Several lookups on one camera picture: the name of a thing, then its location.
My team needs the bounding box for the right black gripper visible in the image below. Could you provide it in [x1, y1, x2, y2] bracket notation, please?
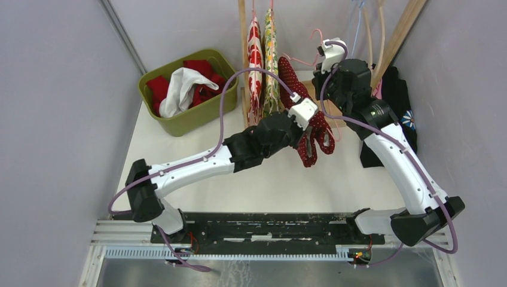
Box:
[314, 59, 352, 112]

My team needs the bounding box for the yellow floral print garment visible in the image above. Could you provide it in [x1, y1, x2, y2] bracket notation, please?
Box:
[262, 6, 283, 117]

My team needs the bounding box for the dark red polka-dot garment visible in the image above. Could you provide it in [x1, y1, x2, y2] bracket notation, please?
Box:
[278, 57, 335, 168]

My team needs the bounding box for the pink wire hanger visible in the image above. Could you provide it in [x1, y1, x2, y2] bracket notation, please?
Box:
[283, 28, 342, 142]

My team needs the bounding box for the red poppy print garment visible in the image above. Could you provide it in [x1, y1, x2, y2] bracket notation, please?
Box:
[247, 14, 264, 125]

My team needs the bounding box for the blue wire hanger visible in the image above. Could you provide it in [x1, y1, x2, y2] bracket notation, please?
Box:
[350, 0, 365, 57]

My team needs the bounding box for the cream plastic hanger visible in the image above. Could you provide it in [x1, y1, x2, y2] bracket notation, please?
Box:
[361, 1, 387, 84]

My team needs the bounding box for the white garment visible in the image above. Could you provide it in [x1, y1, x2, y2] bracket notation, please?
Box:
[158, 68, 219, 118]

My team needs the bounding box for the red skirt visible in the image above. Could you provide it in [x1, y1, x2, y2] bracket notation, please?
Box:
[146, 60, 226, 118]

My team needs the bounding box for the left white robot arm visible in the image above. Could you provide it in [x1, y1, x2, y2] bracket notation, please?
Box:
[126, 109, 316, 243]

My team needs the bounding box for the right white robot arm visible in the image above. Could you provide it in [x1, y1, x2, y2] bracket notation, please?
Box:
[312, 59, 465, 246]

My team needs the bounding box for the black garment with flower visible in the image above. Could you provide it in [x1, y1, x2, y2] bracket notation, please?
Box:
[374, 66, 417, 153]

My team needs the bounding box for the green plastic basket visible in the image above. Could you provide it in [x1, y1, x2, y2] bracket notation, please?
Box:
[139, 49, 237, 137]

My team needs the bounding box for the wooden clothes rack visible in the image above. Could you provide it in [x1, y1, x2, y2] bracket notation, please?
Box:
[237, 0, 428, 127]

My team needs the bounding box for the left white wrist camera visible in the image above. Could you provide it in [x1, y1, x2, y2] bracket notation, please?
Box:
[288, 98, 319, 131]

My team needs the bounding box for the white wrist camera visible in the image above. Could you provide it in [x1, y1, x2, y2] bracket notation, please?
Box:
[315, 38, 348, 74]
[288, 98, 319, 131]

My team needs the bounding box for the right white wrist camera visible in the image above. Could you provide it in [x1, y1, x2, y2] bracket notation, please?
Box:
[315, 38, 348, 74]

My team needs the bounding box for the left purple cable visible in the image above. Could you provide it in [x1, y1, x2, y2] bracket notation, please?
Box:
[108, 68, 302, 273]

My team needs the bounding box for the purple cable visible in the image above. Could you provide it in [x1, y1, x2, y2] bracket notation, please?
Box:
[319, 40, 459, 267]
[108, 68, 302, 273]

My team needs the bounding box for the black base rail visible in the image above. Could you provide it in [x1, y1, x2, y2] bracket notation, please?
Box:
[168, 212, 385, 255]

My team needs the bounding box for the white slotted cable duct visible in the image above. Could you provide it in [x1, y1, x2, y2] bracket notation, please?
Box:
[104, 246, 356, 262]

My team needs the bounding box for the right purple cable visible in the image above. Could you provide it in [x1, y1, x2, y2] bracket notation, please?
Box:
[319, 40, 459, 267]

